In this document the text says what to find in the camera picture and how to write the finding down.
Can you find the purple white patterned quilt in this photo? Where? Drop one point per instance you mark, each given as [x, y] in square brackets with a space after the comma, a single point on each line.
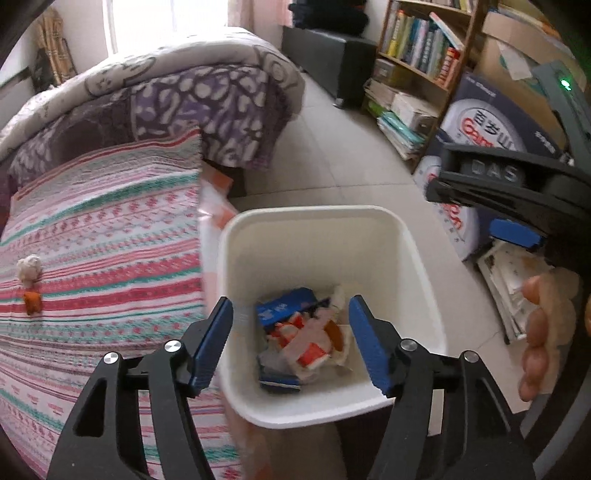
[184, 97]

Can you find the pink curtain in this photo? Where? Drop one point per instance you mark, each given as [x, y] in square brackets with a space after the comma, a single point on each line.
[258, 16]

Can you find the red white wrapper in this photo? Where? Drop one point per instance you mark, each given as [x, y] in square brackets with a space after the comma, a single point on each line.
[304, 350]

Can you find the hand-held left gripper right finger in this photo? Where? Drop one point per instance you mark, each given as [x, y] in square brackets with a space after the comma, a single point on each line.
[369, 346]

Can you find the small blue packet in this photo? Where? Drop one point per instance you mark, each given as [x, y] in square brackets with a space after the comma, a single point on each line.
[279, 381]

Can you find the dark folded clothes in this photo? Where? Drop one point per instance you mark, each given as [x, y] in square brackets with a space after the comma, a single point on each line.
[328, 16]

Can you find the white plastic bin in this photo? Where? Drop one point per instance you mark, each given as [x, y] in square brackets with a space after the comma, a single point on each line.
[323, 249]

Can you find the blue white printed carton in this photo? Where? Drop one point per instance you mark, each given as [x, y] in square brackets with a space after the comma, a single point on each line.
[485, 120]

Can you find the black cabinet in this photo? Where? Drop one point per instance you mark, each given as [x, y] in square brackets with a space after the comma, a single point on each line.
[332, 60]

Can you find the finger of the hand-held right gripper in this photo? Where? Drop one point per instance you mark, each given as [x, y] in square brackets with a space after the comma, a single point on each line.
[517, 233]

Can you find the row of upright books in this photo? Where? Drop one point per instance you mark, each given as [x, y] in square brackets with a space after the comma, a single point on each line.
[420, 41]

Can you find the crumpled white tissue ball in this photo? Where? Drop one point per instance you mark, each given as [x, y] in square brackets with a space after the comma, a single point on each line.
[30, 267]

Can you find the blue cardboard box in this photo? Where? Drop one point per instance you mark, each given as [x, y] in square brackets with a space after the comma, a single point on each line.
[281, 307]

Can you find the wooden bookshelf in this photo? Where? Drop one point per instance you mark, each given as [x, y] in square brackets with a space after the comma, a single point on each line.
[471, 27]

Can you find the person's right hand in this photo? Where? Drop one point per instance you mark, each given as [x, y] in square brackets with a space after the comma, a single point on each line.
[549, 314]

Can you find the brown cardboard box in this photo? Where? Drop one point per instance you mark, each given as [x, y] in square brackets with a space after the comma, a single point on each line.
[512, 50]

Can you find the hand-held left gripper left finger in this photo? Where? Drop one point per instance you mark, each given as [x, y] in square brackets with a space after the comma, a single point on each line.
[212, 346]

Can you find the stack of books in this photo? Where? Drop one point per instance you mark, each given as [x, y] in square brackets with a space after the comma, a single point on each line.
[401, 115]

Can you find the pile of loose papers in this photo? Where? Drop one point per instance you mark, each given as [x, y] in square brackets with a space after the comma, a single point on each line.
[508, 281]

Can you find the red green striped blanket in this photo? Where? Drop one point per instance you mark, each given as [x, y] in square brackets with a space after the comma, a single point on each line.
[101, 258]

